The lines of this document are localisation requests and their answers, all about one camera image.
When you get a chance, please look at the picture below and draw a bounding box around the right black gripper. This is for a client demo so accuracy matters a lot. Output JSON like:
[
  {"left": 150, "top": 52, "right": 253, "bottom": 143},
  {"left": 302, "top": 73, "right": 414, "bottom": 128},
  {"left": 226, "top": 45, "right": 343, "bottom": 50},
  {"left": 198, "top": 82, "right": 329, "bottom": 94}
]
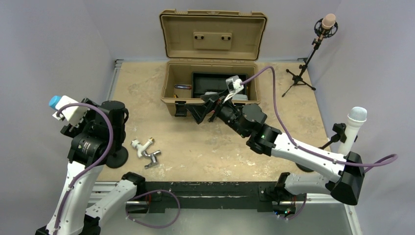
[{"left": 185, "top": 88, "right": 248, "bottom": 138}]

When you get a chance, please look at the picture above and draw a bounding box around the blue microphone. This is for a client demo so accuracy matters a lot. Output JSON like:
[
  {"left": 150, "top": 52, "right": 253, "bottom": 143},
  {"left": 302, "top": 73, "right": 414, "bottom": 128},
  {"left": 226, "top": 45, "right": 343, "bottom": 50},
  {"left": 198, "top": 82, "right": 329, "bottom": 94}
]
[{"left": 48, "top": 95, "right": 62, "bottom": 110}]

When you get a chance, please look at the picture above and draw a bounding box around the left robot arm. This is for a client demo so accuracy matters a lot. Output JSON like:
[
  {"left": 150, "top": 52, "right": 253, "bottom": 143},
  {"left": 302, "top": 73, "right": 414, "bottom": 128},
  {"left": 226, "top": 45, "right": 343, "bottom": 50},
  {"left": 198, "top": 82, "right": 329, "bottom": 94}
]
[{"left": 36, "top": 95, "right": 146, "bottom": 235}]

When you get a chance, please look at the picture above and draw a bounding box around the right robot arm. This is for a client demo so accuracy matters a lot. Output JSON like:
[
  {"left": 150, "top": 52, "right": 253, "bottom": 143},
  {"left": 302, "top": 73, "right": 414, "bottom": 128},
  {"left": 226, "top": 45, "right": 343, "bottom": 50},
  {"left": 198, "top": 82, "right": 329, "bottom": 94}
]
[{"left": 185, "top": 94, "right": 365, "bottom": 206}]

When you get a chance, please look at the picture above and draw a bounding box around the left black mic stand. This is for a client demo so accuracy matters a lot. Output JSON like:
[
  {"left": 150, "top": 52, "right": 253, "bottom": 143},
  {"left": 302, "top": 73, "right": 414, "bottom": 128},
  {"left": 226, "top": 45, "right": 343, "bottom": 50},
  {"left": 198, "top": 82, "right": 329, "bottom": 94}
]
[{"left": 105, "top": 147, "right": 129, "bottom": 169}]

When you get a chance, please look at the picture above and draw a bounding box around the right black mic stand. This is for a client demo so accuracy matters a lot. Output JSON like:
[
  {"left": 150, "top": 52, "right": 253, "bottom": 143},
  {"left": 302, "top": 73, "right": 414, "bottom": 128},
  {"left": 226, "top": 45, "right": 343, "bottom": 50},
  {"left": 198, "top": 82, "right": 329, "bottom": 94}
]
[{"left": 295, "top": 123, "right": 346, "bottom": 173}]

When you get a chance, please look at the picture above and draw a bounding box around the black tripod mic stand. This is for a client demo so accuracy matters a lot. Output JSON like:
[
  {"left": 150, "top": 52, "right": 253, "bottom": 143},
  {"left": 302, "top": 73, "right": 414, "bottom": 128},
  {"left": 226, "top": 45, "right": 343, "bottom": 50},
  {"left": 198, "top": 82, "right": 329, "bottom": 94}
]
[{"left": 282, "top": 18, "right": 338, "bottom": 97}]

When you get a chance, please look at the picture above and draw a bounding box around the pink microphone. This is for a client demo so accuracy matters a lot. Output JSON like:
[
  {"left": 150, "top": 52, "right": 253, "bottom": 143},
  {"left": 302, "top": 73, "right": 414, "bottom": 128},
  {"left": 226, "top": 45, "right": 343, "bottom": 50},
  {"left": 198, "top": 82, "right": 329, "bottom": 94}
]
[{"left": 319, "top": 13, "right": 336, "bottom": 40}]

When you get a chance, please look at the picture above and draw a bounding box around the white microphone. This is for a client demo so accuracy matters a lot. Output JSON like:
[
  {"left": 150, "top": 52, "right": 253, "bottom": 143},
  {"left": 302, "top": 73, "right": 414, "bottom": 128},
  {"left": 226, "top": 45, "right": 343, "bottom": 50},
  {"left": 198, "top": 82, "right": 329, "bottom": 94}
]
[{"left": 338, "top": 106, "right": 368, "bottom": 156}]

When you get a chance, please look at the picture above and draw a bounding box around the black toolbox tray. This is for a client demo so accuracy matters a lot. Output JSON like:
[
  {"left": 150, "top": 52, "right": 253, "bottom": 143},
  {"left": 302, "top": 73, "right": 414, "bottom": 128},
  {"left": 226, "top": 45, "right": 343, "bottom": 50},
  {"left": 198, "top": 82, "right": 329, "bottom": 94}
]
[{"left": 191, "top": 72, "right": 248, "bottom": 98}]

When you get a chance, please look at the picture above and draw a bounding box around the grey plastic bit case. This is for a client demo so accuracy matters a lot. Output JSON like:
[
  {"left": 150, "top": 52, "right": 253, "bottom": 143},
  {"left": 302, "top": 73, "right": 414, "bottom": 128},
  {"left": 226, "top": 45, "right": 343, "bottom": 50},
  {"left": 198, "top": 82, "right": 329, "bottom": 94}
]
[{"left": 204, "top": 92, "right": 248, "bottom": 101}]

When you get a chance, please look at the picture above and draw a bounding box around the red blue screwdriver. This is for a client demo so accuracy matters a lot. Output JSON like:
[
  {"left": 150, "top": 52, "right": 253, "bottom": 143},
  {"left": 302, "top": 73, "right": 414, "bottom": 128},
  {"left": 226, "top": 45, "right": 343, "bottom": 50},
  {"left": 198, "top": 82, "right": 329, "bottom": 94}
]
[{"left": 174, "top": 84, "right": 192, "bottom": 90}]

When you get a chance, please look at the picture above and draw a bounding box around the tan plastic toolbox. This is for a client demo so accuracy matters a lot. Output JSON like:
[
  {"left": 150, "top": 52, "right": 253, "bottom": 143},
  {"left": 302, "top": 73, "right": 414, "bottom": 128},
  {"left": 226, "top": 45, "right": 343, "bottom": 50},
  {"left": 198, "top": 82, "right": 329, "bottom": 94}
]
[{"left": 159, "top": 9, "right": 268, "bottom": 117}]

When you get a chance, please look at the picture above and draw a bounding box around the white chrome faucet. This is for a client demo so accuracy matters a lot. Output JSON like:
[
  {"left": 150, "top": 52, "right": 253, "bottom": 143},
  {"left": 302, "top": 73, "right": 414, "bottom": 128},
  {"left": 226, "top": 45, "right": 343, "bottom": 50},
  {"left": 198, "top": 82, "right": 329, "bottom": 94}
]
[{"left": 131, "top": 137, "right": 161, "bottom": 169}]

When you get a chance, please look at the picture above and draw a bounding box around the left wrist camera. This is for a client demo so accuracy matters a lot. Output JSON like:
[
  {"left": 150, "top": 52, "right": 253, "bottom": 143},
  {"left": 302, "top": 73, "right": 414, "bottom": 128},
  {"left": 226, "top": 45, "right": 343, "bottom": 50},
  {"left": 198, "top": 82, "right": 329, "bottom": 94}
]
[{"left": 52, "top": 95, "right": 89, "bottom": 128}]

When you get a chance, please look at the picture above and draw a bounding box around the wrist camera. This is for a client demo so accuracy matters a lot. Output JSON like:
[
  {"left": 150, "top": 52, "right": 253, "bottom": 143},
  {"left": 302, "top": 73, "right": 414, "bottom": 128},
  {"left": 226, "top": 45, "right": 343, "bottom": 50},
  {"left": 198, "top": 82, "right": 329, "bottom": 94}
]
[
  {"left": 223, "top": 75, "right": 244, "bottom": 103},
  {"left": 52, "top": 95, "right": 89, "bottom": 128}
]

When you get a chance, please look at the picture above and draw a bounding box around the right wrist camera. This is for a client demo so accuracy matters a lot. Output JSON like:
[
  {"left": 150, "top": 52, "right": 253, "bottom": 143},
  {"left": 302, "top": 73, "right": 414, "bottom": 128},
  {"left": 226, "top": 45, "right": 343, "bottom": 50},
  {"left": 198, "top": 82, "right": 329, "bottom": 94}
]
[{"left": 223, "top": 75, "right": 244, "bottom": 103}]

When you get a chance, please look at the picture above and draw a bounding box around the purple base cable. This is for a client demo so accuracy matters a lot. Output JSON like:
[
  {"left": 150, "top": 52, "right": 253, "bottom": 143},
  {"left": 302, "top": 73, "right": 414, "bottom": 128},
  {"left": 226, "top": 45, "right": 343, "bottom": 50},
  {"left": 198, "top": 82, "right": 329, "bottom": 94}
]
[{"left": 125, "top": 190, "right": 181, "bottom": 229}]

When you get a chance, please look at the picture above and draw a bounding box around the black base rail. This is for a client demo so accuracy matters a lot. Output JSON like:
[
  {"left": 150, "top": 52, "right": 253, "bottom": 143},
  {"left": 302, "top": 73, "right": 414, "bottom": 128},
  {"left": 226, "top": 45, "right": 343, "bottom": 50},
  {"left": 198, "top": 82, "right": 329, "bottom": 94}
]
[{"left": 126, "top": 182, "right": 305, "bottom": 215}]

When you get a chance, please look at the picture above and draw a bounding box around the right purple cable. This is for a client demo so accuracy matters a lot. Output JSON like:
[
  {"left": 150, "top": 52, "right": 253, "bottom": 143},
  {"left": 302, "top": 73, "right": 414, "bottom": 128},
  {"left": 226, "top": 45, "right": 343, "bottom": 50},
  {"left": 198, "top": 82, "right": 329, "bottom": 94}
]
[{"left": 240, "top": 66, "right": 398, "bottom": 174}]

